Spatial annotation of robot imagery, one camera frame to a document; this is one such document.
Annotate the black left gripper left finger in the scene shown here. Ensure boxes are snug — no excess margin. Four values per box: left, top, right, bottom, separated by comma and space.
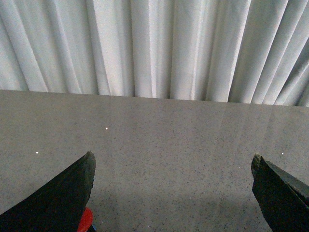
0, 152, 96, 232

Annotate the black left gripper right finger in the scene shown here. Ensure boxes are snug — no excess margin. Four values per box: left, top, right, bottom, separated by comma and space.
251, 154, 309, 232

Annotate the white pleated curtain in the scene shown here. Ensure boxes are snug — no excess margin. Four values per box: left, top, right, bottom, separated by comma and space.
0, 0, 309, 106

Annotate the red mushroom push button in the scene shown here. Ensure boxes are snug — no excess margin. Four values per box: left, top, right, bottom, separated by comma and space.
77, 207, 97, 232

